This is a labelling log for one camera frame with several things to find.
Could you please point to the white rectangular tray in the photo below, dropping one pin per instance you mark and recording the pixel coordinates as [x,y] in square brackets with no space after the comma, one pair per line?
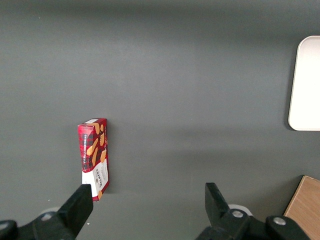
[306,85]

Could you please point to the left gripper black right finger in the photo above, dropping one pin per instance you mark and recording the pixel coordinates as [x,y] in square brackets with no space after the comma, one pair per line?
[216,207]

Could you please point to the red tartan shortbread box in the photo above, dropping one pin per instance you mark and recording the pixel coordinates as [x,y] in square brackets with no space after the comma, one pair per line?
[95,150]

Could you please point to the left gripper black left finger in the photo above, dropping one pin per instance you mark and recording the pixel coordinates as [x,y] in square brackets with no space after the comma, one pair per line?
[77,207]

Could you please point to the wooden two-drawer cabinet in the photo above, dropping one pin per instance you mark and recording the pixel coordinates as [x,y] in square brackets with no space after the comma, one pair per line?
[307,200]

